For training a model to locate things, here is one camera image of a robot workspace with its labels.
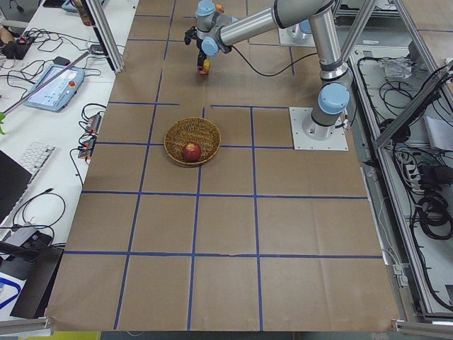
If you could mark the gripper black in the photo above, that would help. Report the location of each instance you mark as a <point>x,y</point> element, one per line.
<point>201,54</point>

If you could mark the red yellow apple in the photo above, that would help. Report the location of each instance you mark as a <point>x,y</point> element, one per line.
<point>204,69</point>

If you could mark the woven wicker basket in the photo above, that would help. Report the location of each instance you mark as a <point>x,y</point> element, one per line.
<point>192,129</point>

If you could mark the dark red apple in basket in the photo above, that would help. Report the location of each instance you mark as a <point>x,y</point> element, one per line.
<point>192,152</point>

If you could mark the blue teach pendant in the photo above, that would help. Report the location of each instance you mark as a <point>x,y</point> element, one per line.
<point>57,94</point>

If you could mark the white keyboard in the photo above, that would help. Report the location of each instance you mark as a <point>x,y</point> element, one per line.
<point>35,157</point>

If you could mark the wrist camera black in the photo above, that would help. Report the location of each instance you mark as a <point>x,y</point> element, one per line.
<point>190,35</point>

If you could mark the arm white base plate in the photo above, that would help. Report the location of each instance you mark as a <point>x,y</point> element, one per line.
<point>287,40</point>
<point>309,136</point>

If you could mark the aluminium frame post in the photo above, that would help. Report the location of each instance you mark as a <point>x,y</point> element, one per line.
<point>105,36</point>

